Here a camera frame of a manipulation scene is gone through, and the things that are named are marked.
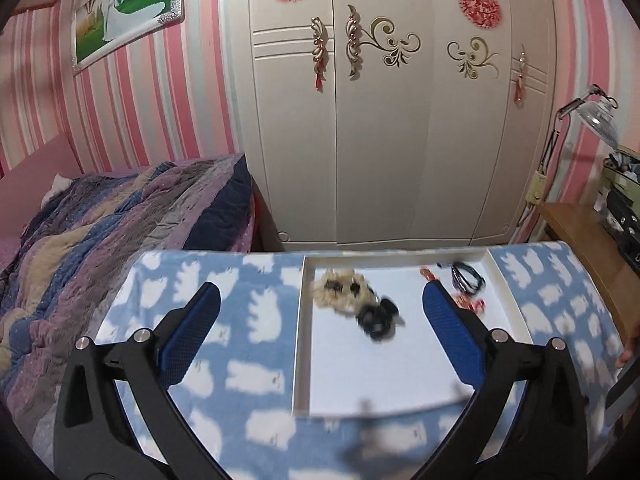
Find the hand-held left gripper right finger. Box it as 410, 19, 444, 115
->
406, 280, 589, 480

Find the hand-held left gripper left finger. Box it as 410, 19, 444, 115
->
53, 281, 236, 480

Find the red string bracelet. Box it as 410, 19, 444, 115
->
454, 295, 487, 314

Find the black braided cord bracelet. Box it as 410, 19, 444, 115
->
437, 260, 487, 292

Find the black scrunchie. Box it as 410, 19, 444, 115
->
355, 297, 404, 344

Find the white shallow cardboard box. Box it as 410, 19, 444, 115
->
291, 246, 532, 419

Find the cream ruffled scrunchie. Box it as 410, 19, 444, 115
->
310, 268, 382, 317

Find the person's right hand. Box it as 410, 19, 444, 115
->
618, 336, 640, 369

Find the blue blanket with white bears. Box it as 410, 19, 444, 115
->
94, 241, 632, 480

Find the striped patchwork quilt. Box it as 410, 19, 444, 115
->
0, 155, 257, 443

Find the wooden desk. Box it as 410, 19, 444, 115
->
537, 202, 640, 332

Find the white wardrobe with gold ornaments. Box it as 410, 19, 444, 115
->
220, 0, 559, 254

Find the green storage organizer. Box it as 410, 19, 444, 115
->
599, 144, 640, 267

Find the white cloth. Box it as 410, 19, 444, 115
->
42, 173, 76, 206

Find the pink headboard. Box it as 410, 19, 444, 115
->
0, 132, 85, 201

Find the desk lamp with glass shade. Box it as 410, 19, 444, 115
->
519, 83, 621, 227

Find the framed wedding photo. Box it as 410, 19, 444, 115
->
71, 0, 186, 77

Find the red tassel on wardrobe handle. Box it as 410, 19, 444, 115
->
310, 17, 331, 92
512, 44, 527, 106

